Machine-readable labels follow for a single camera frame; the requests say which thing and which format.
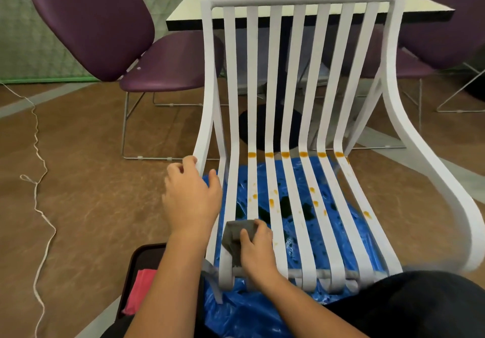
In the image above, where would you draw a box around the person's right forearm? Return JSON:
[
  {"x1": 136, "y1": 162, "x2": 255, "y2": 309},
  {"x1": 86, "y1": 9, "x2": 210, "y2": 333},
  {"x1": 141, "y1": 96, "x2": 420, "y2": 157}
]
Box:
[{"x1": 261, "y1": 273, "x2": 370, "y2": 338}]

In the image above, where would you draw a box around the pink cloth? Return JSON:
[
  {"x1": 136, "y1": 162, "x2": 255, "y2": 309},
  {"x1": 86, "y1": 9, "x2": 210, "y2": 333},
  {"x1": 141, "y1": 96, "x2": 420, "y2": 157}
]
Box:
[{"x1": 122, "y1": 268, "x2": 158, "y2": 316}]

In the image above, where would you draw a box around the blue plastic sheet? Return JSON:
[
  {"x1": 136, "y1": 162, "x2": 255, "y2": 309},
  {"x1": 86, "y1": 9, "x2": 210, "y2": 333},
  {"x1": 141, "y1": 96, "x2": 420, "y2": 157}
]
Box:
[{"x1": 201, "y1": 156, "x2": 387, "y2": 338}]

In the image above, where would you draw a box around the grey cleaning cloth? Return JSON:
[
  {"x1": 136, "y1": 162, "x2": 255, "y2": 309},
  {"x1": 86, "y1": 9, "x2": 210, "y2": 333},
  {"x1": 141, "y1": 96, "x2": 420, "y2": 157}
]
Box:
[{"x1": 221, "y1": 219, "x2": 262, "y2": 268}]

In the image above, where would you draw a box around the white slatted chair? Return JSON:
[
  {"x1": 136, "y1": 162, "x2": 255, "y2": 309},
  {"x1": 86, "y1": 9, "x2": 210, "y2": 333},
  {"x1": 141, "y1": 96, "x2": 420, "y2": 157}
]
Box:
[{"x1": 192, "y1": 0, "x2": 485, "y2": 304}]

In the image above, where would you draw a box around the person's right hand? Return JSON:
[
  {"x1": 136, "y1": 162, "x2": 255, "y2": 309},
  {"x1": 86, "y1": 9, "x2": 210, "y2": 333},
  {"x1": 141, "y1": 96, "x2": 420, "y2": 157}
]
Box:
[{"x1": 239, "y1": 218, "x2": 283, "y2": 288}]

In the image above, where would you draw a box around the person's left forearm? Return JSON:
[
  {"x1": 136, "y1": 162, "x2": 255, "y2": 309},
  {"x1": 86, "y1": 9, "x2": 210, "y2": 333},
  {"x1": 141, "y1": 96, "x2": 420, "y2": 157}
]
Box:
[{"x1": 125, "y1": 231, "x2": 211, "y2": 338}]

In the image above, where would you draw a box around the person's left hand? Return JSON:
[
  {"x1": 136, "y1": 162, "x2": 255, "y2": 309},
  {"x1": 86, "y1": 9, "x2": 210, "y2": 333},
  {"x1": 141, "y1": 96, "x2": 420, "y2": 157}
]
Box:
[{"x1": 162, "y1": 155, "x2": 223, "y2": 239}]

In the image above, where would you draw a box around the purple lounge chair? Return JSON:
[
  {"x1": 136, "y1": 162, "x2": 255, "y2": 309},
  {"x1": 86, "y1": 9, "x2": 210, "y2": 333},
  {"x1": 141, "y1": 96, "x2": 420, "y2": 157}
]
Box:
[
  {"x1": 322, "y1": 0, "x2": 485, "y2": 151},
  {"x1": 6, "y1": 0, "x2": 228, "y2": 161}
]

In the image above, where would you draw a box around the dark brown tray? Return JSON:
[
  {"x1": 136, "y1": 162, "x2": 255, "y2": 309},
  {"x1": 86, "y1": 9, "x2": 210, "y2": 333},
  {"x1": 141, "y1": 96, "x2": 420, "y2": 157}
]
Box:
[{"x1": 115, "y1": 243, "x2": 207, "y2": 338}]

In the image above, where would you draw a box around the black round table base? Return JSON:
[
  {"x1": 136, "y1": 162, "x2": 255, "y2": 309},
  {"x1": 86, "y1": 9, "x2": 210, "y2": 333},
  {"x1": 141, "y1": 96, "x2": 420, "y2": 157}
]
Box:
[
  {"x1": 238, "y1": 103, "x2": 304, "y2": 152},
  {"x1": 464, "y1": 72, "x2": 485, "y2": 102}
]

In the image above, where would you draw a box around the white cord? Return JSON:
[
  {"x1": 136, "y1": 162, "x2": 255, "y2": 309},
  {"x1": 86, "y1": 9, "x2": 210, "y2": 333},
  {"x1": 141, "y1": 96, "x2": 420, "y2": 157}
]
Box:
[{"x1": 0, "y1": 82, "x2": 58, "y2": 338}]

